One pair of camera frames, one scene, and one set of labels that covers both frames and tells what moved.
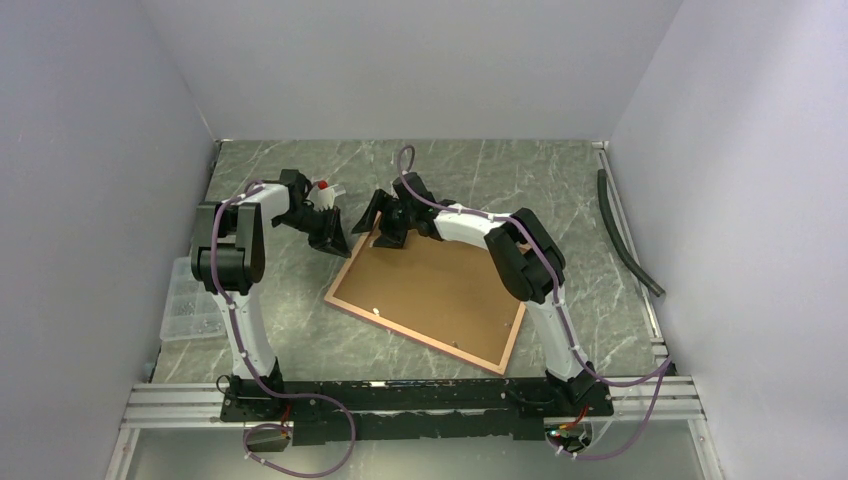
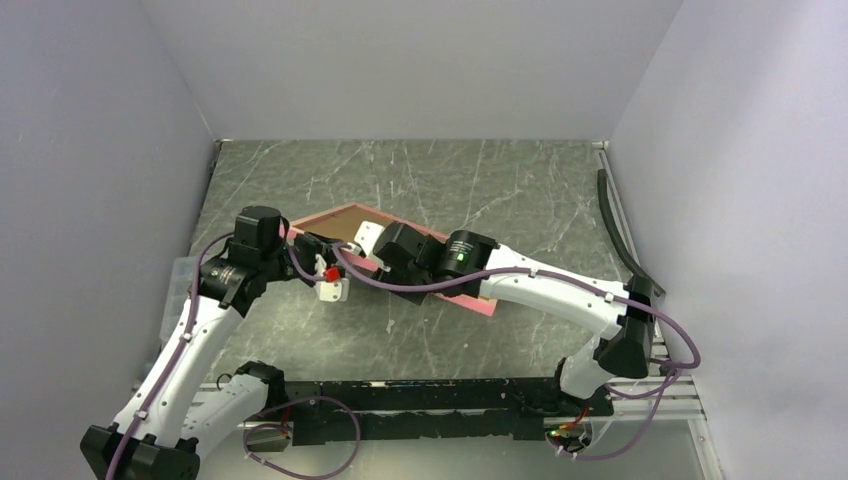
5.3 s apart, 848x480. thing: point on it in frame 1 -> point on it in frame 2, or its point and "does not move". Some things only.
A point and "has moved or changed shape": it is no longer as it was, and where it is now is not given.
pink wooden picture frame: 440,295 has moved or changed shape
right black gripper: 382,203 -> 389,272
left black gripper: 333,232 -> 318,244
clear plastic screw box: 190,311 does not move
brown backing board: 442,289 has moved or changed shape
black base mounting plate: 387,411 does not move
